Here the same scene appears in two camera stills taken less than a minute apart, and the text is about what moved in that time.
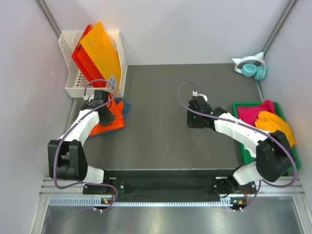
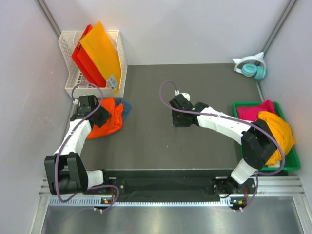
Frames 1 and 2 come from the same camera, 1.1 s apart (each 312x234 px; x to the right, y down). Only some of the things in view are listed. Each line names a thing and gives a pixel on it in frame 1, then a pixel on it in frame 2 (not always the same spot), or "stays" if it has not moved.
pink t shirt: (250, 114) stays
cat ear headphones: (251, 66) stays
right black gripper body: (193, 120) → (178, 121)
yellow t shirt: (272, 122) stays
